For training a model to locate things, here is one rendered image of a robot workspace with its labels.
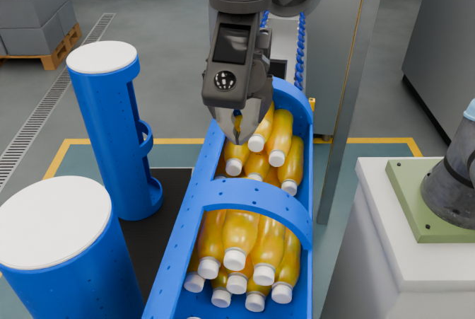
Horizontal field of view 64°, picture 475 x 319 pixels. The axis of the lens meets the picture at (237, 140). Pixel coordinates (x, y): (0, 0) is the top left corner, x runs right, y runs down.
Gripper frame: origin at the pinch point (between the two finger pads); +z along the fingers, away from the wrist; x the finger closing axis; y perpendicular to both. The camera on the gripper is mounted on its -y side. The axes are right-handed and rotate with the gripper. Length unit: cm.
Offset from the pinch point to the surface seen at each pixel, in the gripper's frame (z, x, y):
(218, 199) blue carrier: 18.0, 4.3, 4.5
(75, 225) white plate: 37, 39, 8
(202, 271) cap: 30.4, 6.2, -2.8
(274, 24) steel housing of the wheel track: 48, 4, 161
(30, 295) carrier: 48, 47, -4
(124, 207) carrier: 115, 70, 77
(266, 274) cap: 28.4, -5.7, -2.6
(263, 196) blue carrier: 17.8, -3.8, 6.4
